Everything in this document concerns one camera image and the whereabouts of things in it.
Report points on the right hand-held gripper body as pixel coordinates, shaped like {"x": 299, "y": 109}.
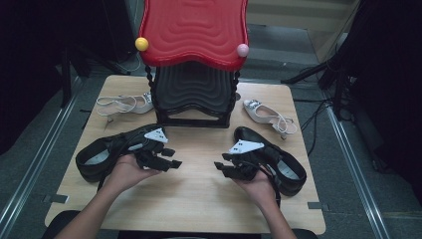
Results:
{"x": 245, "y": 146}

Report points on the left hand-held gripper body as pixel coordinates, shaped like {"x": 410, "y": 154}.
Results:
{"x": 156, "y": 135}

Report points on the black leather shoe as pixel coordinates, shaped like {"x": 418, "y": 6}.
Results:
{"x": 89, "y": 167}
{"x": 246, "y": 134}

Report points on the red and black shoe rack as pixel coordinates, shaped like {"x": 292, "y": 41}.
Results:
{"x": 192, "y": 33}

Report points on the person's right hand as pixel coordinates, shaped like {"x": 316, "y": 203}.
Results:
{"x": 262, "y": 191}

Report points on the person's left hand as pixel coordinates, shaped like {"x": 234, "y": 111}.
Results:
{"x": 127, "y": 174}

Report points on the dark metal stand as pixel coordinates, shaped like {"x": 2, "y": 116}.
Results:
{"x": 65, "y": 83}

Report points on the black tripod stand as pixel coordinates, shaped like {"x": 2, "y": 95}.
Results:
{"x": 318, "y": 69}

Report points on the dark curtain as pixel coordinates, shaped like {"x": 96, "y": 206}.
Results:
{"x": 33, "y": 66}
{"x": 391, "y": 83}

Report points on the metal floor rail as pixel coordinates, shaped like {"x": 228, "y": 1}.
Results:
{"x": 356, "y": 172}
{"x": 40, "y": 154}

